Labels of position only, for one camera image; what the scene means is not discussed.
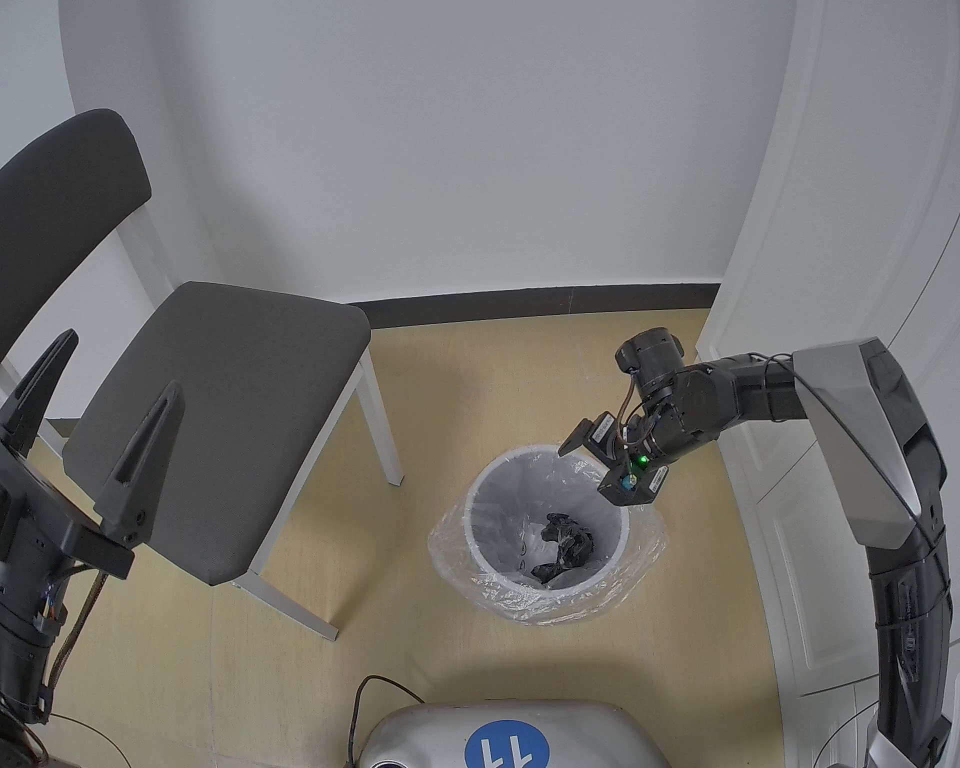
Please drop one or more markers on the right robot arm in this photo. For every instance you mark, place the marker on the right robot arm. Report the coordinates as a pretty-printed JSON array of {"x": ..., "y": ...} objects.
[{"x": 847, "y": 427}]

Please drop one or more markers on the clear plastic bag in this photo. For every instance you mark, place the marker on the clear plastic bag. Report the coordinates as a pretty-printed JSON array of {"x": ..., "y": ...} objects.
[{"x": 450, "y": 551}]

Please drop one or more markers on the white trash bin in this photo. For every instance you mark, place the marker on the white trash bin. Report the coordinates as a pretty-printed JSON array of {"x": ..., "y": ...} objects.
[{"x": 551, "y": 591}]

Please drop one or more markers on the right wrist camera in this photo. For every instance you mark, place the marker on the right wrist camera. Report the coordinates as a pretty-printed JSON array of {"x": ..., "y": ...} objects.
[{"x": 634, "y": 487}]

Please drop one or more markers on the white panelled door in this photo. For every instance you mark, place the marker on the white panelled door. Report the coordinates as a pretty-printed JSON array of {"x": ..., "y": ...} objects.
[{"x": 840, "y": 225}]

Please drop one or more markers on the dark grey chair white legs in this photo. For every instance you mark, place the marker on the dark grey chair white legs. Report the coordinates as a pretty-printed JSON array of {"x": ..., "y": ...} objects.
[{"x": 225, "y": 375}]

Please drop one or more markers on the black plastic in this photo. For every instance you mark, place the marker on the black plastic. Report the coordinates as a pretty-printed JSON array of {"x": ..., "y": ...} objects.
[{"x": 570, "y": 544}]

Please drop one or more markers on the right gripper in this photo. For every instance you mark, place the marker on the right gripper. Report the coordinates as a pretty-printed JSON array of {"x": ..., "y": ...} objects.
[{"x": 664, "y": 435}]

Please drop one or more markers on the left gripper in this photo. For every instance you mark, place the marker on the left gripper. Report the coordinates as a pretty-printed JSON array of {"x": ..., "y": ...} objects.
[{"x": 30, "y": 525}]

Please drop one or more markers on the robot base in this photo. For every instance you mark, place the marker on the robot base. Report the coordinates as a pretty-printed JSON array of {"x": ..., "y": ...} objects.
[{"x": 450, "y": 735}]

